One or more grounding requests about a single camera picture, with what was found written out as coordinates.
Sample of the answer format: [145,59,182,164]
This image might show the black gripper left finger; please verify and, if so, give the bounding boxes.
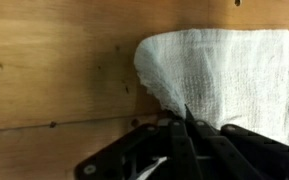
[74,119,202,180]

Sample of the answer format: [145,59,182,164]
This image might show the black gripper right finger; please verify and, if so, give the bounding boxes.
[183,104,289,180]

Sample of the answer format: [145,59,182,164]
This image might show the white woven cloth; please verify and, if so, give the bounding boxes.
[133,28,289,152]

